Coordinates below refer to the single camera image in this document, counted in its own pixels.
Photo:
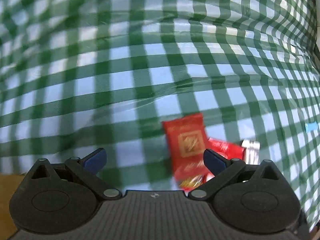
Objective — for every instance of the silver wrapped bar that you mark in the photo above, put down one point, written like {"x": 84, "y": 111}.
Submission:
{"x": 251, "y": 153}

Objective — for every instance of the red snack wrapper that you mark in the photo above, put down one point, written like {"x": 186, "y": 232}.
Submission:
{"x": 217, "y": 150}

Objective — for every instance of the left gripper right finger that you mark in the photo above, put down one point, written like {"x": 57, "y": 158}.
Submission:
{"x": 251, "y": 198}

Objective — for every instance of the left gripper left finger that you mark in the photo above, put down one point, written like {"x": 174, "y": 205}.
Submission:
{"x": 56, "y": 198}

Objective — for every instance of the green checkered sofa cover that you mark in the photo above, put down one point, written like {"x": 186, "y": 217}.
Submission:
{"x": 77, "y": 75}

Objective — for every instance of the red square snack packet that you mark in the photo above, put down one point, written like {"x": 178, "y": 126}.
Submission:
{"x": 187, "y": 141}

